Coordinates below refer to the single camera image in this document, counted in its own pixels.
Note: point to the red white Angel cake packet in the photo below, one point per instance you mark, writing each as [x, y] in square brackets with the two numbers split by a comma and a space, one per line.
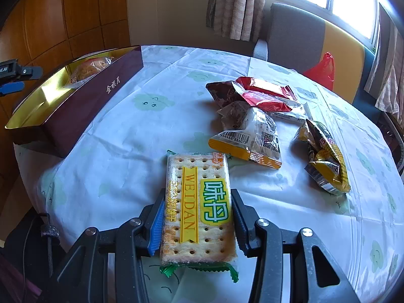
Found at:
[269, 103]

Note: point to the white label snack packet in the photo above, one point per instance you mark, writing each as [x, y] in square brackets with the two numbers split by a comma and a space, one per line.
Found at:
[299, 114]

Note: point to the pastry bag orange edge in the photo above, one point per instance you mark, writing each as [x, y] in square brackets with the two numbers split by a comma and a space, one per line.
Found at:
[248, 134]

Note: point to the left beige patterned curtain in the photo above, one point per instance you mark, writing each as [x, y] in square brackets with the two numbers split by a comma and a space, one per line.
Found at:
[236, 19]

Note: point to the beige patterned curtain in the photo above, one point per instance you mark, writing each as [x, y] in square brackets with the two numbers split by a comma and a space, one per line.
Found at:
[385, 83]
[236, 19]

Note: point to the dark maroon snack packet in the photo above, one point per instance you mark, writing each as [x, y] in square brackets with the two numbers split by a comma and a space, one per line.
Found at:
[224, 92]

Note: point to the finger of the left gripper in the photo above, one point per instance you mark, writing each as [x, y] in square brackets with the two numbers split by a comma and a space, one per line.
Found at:
[11, 87]
[30, 73]

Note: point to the right beige patterned curtain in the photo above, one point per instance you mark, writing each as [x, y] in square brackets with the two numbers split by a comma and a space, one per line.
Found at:
[385, 83]

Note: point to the bread bun clear red bag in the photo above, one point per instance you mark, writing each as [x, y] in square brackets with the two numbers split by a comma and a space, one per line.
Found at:
[86, 71]

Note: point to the maroon gold tin box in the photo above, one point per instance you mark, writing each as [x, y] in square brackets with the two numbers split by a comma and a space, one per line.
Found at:
[52, 118]

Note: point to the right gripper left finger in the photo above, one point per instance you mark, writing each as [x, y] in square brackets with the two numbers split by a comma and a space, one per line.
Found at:
[154, 223]

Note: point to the red gold cake packet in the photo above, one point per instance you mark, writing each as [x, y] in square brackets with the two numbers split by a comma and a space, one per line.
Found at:
[260, 85]

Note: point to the green yellow cracker pack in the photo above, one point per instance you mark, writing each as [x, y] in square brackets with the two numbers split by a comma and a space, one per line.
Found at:
[198, 230]

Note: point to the yellow black snack bag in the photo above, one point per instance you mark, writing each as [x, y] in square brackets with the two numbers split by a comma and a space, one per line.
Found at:
[326, 163]

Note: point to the red plastic bag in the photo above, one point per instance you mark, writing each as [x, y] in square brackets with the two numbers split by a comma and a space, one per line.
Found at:
[324, 72]

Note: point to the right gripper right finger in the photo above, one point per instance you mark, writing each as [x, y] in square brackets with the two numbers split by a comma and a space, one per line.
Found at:
[245, 218]

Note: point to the grey yellow blue armchair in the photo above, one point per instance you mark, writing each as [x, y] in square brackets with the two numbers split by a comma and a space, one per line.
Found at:
[297, 39]

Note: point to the wooden panel wardrobe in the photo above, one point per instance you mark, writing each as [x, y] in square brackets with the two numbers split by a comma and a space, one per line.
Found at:
[48, 33]

